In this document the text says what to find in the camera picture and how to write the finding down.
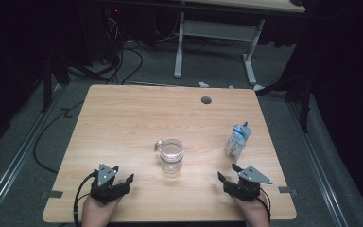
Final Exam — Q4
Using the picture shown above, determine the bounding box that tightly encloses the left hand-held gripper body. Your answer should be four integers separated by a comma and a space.
89, 163, 130, 205

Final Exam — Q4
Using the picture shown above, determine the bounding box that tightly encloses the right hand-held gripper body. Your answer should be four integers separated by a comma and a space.
223, 166, 274, 201

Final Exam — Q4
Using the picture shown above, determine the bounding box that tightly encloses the clear glass mug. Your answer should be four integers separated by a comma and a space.
154, 138, 185, 175

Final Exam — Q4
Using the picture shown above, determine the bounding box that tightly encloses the person's left hand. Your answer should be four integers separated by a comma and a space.
80, 195, 123, 227

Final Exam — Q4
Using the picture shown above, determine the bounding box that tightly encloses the person's right hand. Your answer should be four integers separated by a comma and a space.
230, 192, 271, 227

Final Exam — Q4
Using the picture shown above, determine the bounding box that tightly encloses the grey tape strip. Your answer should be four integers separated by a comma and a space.
41, 189, 64, 200
278, 185, 299, 195

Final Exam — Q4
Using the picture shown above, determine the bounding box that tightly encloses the black stand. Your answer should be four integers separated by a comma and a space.
257, 71, 314, 134
40, 56, 72, 114

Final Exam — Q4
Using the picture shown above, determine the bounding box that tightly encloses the black device with red light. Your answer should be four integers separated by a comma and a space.
103, 5, 123, 21

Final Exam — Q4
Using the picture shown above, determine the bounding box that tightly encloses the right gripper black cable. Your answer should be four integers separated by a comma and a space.
259, 187, 271, 222

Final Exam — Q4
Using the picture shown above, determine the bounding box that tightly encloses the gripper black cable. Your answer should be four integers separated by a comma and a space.
259, 187, 271, 222
72, 170, 97, 227

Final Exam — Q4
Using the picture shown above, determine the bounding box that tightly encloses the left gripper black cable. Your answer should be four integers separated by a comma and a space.
72, 170, 97, 227

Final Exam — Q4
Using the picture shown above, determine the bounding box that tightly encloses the metal floor rail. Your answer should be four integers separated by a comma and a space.
287, 102, 350, 227
0, 84, 68, 222

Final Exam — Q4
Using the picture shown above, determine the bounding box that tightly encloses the long black floor cable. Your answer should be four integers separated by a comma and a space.
33, 99, 87, 175

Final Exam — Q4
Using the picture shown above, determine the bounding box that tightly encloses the looped black floor cable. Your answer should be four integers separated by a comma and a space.
120, 46, 145, 86

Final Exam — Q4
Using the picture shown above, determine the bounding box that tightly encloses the bundle of black cables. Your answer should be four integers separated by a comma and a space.
75, 18, 125, 85

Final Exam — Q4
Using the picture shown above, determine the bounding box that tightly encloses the white metal frame desk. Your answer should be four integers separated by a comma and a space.
173, 0, 306, 87

